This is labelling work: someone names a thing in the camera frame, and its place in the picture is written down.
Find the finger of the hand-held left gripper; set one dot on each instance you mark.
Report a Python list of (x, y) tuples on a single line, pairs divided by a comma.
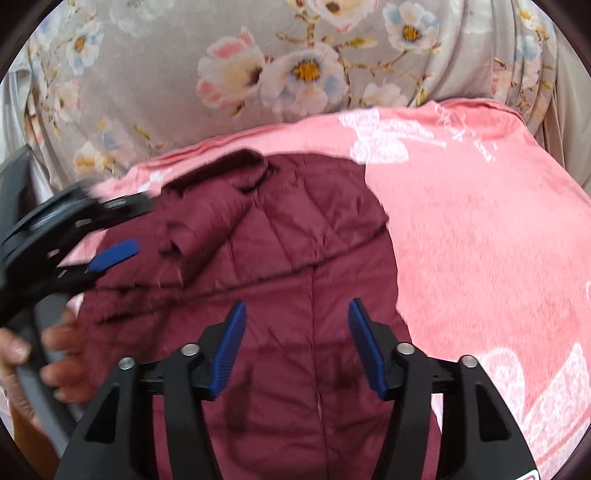
[(115, 254), (122, 205)]

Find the white satin cloth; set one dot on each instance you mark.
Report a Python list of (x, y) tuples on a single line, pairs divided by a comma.
[(16, 120)]

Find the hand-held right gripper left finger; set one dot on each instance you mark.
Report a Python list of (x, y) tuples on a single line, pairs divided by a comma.
[(227, 355)]

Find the pink printed blanket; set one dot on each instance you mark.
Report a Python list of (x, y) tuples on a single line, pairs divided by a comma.
[(485, 230)]

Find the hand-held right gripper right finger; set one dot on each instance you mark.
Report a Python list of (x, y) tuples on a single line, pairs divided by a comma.
[(367, 355)]

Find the grey floral cloth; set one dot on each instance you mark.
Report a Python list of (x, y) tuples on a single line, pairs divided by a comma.
[(184, 92)]

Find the beige cloth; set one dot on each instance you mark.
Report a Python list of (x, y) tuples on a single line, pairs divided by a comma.
[(570, 115)]

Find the maroon quilted jacket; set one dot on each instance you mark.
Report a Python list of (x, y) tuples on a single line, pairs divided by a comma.
[(286, 258)]

